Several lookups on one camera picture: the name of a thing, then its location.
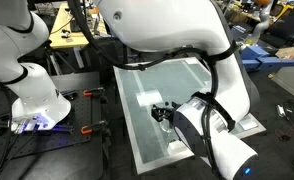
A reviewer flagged orange black bar clamp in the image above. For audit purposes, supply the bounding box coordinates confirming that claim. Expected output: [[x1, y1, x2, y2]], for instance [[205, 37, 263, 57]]
[[82, 86, 108, 105], [80, 120, 112, 138]]

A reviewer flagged white charger with cable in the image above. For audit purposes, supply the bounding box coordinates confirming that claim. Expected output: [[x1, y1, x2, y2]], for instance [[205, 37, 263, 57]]
[[275, 103, 288, 119]]

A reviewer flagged wooden desk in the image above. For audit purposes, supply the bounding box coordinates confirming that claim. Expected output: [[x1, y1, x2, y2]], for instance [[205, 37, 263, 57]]
[[48, 1, 109, 50]]

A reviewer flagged black camera tripod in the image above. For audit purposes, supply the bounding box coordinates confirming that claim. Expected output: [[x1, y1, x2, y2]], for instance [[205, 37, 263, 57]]
[[43, 39, 69, 76]]

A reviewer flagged black optical breadboard table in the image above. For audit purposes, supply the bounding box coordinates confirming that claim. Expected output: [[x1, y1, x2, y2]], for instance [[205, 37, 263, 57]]
[[0, 71, 105, 180]]

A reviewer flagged red floor cable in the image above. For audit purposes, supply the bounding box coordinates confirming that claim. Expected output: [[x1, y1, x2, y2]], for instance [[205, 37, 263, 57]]
[[273, 127, 292, 142]]

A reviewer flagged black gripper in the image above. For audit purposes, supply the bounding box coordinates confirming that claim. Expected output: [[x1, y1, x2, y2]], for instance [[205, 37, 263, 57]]
[[150, 101, 182, 123]]

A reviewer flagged clear drinking glass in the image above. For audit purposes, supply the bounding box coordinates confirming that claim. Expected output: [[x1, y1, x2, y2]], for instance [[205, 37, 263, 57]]
[[158, 119, 175, 135]]

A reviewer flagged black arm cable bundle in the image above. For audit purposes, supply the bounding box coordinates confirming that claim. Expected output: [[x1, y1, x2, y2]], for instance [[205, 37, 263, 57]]
[[66, 0, 240, 178]]

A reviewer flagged black mesh chair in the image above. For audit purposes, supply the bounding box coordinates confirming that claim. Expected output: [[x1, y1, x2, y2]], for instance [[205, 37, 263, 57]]
[[81, 37, 129, 85]]

